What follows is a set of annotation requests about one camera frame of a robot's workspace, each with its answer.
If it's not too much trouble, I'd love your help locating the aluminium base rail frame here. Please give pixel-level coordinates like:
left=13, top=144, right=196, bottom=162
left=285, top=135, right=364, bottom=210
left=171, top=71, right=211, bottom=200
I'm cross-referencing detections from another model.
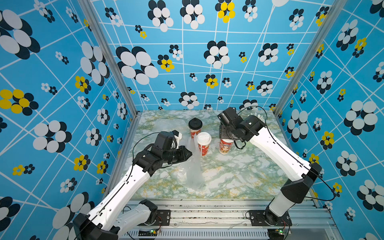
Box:
left=123, top=199, right=342, bottom=240

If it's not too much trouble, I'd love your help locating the aluminium left corner post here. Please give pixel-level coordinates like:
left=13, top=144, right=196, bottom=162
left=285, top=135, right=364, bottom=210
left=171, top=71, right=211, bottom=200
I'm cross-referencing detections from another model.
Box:
left=79, top=0, right=141, bottom=118

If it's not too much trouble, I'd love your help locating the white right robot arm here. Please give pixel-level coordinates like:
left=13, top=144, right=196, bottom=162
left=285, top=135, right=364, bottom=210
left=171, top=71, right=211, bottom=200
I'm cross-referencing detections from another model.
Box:
left=218, top=108, right=322, bottom=226

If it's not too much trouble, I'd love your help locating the aluminium right corner post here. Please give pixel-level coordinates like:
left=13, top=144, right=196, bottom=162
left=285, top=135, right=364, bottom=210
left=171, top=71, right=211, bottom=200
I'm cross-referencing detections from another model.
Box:
left=274, top=0, right=347, bottom=118

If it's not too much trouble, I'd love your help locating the white paper straws bundle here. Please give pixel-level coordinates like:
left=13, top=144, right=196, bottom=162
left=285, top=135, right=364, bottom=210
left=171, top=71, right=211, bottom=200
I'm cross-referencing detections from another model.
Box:
left=254, top=113, right=268, bottom=123

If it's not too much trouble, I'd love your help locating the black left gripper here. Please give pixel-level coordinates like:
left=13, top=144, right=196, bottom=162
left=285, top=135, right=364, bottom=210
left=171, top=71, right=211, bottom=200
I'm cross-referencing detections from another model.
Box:
left=163, top=144, right=194, bottom=164

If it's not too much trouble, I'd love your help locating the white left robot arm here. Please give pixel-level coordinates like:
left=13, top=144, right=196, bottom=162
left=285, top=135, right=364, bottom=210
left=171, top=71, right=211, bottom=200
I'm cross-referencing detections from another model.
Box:
left=73, top=130, right=193, bottom=240

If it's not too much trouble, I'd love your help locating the translucent plastic carrier bag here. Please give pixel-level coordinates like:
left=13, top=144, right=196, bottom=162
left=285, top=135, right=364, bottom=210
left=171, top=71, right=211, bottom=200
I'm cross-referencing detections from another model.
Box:
left=176, top=137, right=205, bottom=191

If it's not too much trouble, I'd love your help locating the red cup white lid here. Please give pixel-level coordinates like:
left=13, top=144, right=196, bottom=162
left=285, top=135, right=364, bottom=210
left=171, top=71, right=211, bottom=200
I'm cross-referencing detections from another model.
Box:
left=197, top=132, right=212, bottom=157

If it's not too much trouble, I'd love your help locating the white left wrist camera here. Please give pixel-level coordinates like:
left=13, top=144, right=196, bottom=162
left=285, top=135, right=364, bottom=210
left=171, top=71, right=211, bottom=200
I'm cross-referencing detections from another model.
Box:
left=171, top=130, right=183, bottom=149

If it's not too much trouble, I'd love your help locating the aluminium corner post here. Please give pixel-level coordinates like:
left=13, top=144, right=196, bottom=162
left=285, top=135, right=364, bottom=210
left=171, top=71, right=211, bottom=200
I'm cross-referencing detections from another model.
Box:
left=79, top=0, right=141, bottom=118
left=274, top=0, right=347, bottom=118

